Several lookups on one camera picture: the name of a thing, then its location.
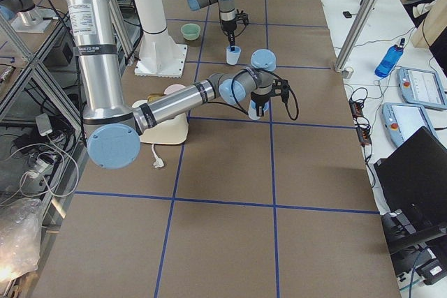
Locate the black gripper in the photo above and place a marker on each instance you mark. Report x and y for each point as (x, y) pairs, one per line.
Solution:
(259, 98)
(228, 26)

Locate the light blue cup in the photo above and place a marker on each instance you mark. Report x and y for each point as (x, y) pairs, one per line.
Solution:
(232, 54)
(256, 111)

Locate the green bowl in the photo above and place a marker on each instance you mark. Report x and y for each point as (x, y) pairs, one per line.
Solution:
(190, 31)

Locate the pink bowl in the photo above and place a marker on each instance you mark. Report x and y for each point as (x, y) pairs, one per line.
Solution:
(173, 88)

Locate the cream toaster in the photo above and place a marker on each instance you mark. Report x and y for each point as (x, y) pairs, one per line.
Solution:
(170, 132)

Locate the toast slice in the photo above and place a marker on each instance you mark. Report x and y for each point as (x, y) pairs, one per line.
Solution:
(154, 97)

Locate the black power strip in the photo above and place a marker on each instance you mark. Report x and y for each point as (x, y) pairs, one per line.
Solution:
(362, 124)

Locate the toaster white plug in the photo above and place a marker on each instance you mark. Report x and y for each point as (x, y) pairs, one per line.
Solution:
(158, 162)

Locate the blue water bottle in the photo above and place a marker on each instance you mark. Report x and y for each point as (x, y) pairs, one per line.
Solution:
(389, 61)

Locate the teach pendant near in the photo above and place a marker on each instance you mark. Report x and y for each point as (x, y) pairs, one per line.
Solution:
(402, 120)

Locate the teach pendant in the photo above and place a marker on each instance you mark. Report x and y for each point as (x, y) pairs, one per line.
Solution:
(422, 87)
(402, 120)

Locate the teach pendant far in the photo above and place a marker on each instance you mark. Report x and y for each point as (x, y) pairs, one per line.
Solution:
(422, 87)

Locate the black laptop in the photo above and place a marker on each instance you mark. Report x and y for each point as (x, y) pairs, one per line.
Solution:
(413, 181)

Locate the clear plastic bag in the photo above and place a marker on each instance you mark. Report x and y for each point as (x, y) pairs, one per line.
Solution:
(21, 225)

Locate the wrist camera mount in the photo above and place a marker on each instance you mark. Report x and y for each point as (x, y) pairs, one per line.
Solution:
(281, 88)
(242, 17)

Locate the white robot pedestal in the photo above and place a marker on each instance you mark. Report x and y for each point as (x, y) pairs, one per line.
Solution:
(159, 55)

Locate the aluminium frame post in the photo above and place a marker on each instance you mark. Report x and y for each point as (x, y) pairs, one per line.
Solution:
(356, 28)

